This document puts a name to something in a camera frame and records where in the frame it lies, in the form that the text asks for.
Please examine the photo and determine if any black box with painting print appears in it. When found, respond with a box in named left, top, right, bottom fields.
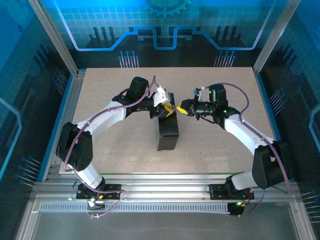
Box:
left=156, top=92, right=180, bottom=152

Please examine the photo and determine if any blue table edge strip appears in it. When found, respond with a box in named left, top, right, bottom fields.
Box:
left=255, top=72, right=283, bottom=141
left=36, top=73, right=76, bottom=182

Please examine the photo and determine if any black controller box with LED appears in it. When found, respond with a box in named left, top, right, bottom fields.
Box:
left=227, top=201, right=245, bottom=218

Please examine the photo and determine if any grey metal panel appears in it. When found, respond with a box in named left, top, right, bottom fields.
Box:
left=14, top=194, right=320, bottom=240

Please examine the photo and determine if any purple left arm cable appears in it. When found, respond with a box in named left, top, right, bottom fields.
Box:
left=61, top=74, right=165, bottom=220

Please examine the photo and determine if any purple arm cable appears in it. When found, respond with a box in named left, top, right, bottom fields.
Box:
left=201, top=82, right=293, bottom=219
left=61, top=74, right=165, bottom=220

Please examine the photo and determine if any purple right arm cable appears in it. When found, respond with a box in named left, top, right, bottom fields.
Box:
left=201, top=82, right=293, bottom=219

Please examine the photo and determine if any aluminium side rail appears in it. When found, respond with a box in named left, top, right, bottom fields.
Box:
left=41, top=69, right=87, bottom=183

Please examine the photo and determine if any aluminium frame crossbeam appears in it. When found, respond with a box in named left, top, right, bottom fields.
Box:
left=31, top=172, right=302, bottom=201

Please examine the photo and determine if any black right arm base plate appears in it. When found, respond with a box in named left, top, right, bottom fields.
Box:
left=208, top=183, right=256, bottom=201

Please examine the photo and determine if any aluminium frame post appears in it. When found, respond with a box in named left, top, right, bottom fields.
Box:
left=27, top=0, right=80, bottom=76
left=252, top=0, right=302, bottom=74

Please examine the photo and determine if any slotted grey cable duct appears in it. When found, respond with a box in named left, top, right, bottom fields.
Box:
left=38, top=202, right=232, bottom=214

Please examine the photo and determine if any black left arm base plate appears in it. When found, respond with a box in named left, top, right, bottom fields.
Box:
left=75, top=183, right=123, bottom=201

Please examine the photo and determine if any white cable connector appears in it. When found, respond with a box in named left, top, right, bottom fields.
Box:
left=86, top=196, right=106, bottom=211

